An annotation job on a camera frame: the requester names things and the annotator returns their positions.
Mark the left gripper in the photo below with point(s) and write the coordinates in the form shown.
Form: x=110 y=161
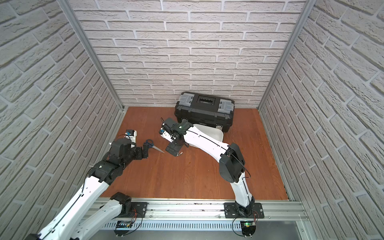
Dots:
x=143 y=151

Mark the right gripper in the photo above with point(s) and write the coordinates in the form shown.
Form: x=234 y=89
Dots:
x=175 y=148

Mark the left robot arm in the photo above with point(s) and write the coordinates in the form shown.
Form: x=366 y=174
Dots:
x=69 y=223

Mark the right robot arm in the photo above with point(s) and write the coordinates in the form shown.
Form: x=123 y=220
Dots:
x=231 y=161

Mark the white plastic storage box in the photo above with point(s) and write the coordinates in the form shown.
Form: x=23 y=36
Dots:
x=213 y=133

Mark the black plastic toolbox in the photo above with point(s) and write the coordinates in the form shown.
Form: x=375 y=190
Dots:
x=207 y=110

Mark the left controller board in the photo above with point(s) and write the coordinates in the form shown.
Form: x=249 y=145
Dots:
x=124 y=227

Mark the controller board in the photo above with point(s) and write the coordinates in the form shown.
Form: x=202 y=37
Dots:
x=248 y=228
x=124 y=227

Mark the right controller board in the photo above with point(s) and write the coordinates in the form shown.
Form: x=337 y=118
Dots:
x=248 y=228

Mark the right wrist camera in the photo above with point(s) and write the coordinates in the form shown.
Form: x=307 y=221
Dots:
x=164 y=134

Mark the blue handled scissors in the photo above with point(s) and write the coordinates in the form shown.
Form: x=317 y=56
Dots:
x=153 y=145

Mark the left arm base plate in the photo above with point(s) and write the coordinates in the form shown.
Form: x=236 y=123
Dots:
x=129 y=209

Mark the aluminium front rail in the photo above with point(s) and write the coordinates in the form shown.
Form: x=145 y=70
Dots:
x=201 y=210

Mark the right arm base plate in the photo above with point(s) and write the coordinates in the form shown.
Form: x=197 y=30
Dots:
x=234 y=210

